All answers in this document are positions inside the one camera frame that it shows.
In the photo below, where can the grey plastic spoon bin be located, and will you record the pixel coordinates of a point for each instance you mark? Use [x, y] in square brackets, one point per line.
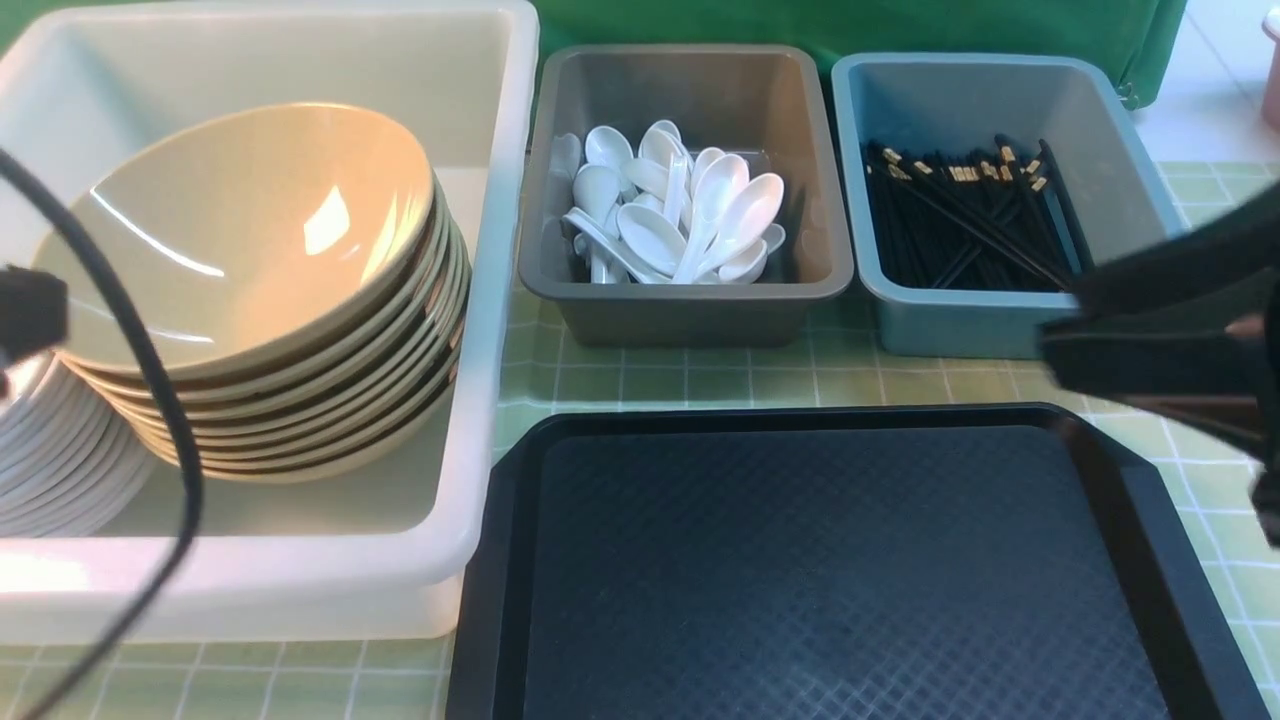
[762, 100]

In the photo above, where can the stack of tan bowls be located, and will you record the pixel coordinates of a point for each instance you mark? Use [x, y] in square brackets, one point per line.
[302, 278]

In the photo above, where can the stack of white dishes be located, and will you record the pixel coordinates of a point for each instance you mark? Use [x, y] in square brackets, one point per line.
[69, 462]

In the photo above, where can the black plastic serving tray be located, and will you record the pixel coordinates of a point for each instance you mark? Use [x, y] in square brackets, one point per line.
[1002, 561]

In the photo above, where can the pile of white spoons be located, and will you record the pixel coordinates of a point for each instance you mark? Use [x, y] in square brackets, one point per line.
[656, 212]

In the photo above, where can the blue plastic chopstick bin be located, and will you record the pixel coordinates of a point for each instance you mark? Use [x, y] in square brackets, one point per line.
[952, 102]

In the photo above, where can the green cloth backdrop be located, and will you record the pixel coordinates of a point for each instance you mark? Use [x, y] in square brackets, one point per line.
[1130, 41]

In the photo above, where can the large white plastic tub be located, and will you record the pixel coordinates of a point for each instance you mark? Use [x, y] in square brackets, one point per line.
[378, 552]

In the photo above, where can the pile of black chopsticks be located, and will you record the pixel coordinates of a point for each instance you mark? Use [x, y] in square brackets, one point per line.
[999, 218]

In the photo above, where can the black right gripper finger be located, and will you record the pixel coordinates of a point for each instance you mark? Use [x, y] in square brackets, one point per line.
[1186, 329]

